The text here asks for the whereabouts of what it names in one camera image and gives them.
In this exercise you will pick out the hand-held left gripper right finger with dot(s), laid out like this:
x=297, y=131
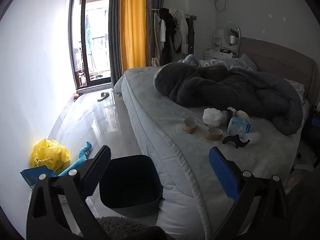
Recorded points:
x=222, y=170

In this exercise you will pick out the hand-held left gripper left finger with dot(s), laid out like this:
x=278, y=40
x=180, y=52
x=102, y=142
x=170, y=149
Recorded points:
x=98, y=164

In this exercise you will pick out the black plastic clip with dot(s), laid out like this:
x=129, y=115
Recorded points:
x=236, y=141

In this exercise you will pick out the dark teal trash bin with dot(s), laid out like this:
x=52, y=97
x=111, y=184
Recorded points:
x=130, y=180

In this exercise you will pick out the blue plush toy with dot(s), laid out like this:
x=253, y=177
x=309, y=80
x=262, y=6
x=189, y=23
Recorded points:
x=83, y=152

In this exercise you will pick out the brown tape roll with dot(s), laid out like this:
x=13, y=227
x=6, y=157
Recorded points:
x=190, y=125
x=214, y=134

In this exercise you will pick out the blue white carton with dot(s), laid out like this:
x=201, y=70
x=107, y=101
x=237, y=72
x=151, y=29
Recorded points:
x=237, y=128

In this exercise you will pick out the yellow plastic bag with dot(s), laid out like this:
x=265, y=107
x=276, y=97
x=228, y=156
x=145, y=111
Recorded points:
x=50, y=155

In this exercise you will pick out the white fluffy ball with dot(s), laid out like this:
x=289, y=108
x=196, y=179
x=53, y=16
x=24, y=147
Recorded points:
x=212, y=117

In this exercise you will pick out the small cream paper ball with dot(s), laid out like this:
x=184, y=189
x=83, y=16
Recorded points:
x=243, y=115

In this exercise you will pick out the bed with pale fleece cover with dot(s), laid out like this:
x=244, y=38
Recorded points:
x=175, y=132

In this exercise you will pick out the blue foil packet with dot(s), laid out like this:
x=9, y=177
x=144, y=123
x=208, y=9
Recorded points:
x=31, y=176

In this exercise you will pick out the green slipper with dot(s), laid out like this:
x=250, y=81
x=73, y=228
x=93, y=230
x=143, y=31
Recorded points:
x=103, y=96

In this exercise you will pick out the person's dark fleece clothing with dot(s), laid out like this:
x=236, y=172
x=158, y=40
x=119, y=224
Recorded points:
x=125, y=228

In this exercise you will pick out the small orange object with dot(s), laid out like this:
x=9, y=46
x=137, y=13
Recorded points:
x=75, y=96

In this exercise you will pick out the dark grey fleece blanket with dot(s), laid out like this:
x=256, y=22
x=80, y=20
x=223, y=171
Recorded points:
x=225, y=90

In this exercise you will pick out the brown plush cushion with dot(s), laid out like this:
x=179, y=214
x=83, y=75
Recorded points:
x=215, y=72

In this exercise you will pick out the blue white patterned pillow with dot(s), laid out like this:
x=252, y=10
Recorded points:
x=225, y=62
x=191, y=60

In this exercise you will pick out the white dresser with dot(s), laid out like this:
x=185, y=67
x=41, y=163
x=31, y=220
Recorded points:
x=217, y=54

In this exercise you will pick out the beige padded headboard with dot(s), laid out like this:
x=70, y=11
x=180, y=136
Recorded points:
x=275, y=55

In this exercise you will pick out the sliding glass door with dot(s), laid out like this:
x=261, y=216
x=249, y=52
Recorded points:
x=82, y=37

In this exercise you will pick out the white cylinder lamp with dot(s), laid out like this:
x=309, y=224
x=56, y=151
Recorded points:
x=233, y=40

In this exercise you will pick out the white desktop organizer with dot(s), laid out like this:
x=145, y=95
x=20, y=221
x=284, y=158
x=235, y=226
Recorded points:
x=217, y=38

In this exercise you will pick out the beige coat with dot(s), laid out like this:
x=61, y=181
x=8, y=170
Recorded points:
x=156, y=40

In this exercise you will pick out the dark hanging trousers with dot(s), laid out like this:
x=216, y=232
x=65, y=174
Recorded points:
x=190, y=35

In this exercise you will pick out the round white mirror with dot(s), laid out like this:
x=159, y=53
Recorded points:
x=231, y=28

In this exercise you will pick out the yellow curtain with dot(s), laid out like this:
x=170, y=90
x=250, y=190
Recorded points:
x=132, y=25

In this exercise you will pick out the black coat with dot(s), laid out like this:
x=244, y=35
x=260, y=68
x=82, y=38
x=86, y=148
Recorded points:
x=170, y=35

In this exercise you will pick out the white jacket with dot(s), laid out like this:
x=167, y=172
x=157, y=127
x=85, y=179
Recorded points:
x=181, y=30

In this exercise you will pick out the wooden clothes rail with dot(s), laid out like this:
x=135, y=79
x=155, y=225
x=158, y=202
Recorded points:
x=192, y=17

